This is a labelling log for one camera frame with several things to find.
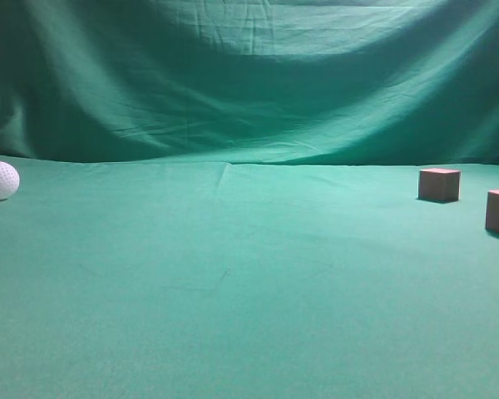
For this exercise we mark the brown wooden cube block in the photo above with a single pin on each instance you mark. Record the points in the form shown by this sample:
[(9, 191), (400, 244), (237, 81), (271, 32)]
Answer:
[(439, 185)]

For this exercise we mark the green cloth backdrop and cover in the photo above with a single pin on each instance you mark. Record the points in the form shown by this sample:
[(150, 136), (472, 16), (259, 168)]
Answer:
[(219, 199)]

